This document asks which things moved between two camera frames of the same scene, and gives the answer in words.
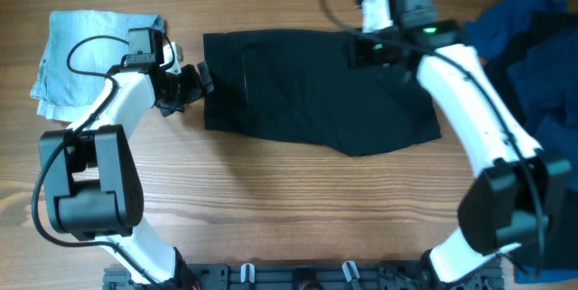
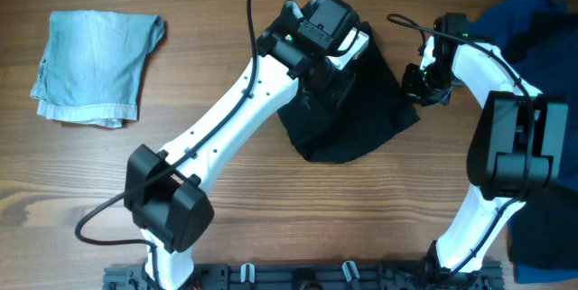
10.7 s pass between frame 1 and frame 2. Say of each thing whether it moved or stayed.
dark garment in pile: stayed
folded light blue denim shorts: stayed
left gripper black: moved
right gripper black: moved
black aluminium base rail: stayed
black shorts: moved
